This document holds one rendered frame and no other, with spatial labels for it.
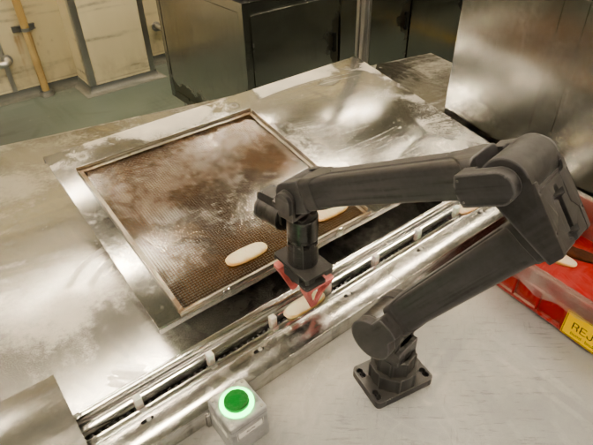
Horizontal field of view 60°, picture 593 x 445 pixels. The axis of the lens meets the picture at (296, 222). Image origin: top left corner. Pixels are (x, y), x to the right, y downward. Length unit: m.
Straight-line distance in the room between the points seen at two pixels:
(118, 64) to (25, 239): 3.11
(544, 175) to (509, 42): 0.92
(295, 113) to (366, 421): 0.91
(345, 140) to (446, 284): 0.78
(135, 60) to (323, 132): 3.16
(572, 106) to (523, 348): 0.64
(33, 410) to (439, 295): 0.63
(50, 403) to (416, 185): 0.64
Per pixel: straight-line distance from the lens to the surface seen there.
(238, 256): 1.08
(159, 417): 0.92
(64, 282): 1.26
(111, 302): 1.18
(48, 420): 0.90
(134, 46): 4.44
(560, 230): 0.61
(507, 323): 1.13
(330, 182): 0.77
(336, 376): 0.98
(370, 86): 1.69
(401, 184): 0.68
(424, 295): 0.76
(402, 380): 0.93
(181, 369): 0.98
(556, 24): 1.43
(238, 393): 0.86
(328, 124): 1.49
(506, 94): 1.53
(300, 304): 1.03
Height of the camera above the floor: 1.61
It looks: 38 degrees down
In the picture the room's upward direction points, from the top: 2 degrees counter-clockwise
